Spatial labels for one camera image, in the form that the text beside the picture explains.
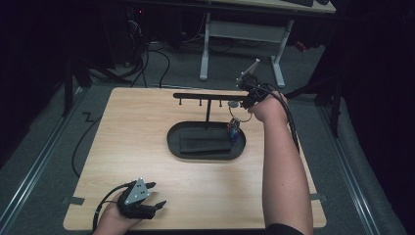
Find person's left hand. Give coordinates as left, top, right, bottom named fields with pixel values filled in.
left=92, top=192, right=143, bottom=235

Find key ring with coloured tags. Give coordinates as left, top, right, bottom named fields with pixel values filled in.
left=227, top=101, right=253, bottom=143

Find black key rack with tray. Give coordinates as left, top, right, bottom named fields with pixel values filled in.
left=166, top=92, right=249, bottom=162

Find black wallet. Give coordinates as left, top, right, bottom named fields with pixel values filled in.
left=178, top=127, right=233, bottom=155

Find bundle of black cables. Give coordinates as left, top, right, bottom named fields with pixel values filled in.
left=123, top=19, right=172, bottom=89

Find black metal stand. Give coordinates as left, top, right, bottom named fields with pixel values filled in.
left=283, top=74, right=346, bottom=138
left=62, top=55, right=96, bottom=118

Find person's right hand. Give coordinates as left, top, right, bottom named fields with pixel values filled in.
left=248, top=92, right=290, bottom=124

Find person's black sleeve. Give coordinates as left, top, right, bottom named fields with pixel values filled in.
left=264, top=222, right=305, bottom=235

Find right hand-held gripper cable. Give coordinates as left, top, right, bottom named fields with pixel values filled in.
left=251, top=82, right=300, bottom=154

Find left hand-held gripper cable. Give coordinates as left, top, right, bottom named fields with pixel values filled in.
left=92, top=182, right=135, bottom=233

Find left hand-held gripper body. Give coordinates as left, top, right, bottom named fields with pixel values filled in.
left=116, top=176, right=158, bottom=220

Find metal floor rail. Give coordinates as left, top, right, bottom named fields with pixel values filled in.
left=0, top=88, right=84, bottom=228
left=317, top=106, right=383, bottom=235

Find black floor cable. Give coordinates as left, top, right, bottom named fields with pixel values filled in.
left=71, top=112, right=103, bottom=179

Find white-framed desk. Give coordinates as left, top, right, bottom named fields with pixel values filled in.
left=199, top=0, right=337, bottom=89

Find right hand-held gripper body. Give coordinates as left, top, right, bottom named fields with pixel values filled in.
left=236, top=58, right=269, bottom=103

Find hand-held gripper cable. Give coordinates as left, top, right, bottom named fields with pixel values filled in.
left=251, top=82, right=300, bottom=154
left=92, top=182, right=135, bottom=233

